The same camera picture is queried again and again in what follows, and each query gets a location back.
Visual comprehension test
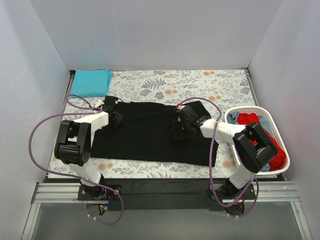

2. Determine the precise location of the aluminium frame rail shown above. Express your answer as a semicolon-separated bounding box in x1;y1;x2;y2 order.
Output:
22;179;312;240

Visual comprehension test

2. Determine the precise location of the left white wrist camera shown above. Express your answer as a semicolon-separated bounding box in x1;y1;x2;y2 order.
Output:
96;99;104;106

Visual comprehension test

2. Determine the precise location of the folded teal t shirt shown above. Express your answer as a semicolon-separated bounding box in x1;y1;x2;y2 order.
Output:
70;69;113;98

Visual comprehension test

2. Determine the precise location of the black t shirt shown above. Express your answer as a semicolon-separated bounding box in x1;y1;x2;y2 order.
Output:
90;102;219;166

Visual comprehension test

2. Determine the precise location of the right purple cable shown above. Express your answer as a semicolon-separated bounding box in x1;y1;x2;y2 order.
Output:
174;96;260;220

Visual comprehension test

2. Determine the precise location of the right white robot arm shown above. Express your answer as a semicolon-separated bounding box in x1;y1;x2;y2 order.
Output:
173;105;278;200

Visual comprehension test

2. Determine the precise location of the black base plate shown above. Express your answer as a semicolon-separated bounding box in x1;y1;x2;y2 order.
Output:
77;177;258;213

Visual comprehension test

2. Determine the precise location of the white laundry basket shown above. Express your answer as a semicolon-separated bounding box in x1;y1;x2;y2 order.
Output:
224;105;291;175

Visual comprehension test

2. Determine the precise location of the floral tablecloth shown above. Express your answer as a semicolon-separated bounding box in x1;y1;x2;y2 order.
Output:
47;69;258;179

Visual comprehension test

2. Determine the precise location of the red t shirt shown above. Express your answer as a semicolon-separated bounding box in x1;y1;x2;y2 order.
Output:
237;113;287;172

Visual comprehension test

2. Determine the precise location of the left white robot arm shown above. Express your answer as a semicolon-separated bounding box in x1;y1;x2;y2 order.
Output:
54;95;123;200

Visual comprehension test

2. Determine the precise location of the blue t shirt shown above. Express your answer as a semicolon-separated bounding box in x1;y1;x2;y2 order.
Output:
226;111;271;132

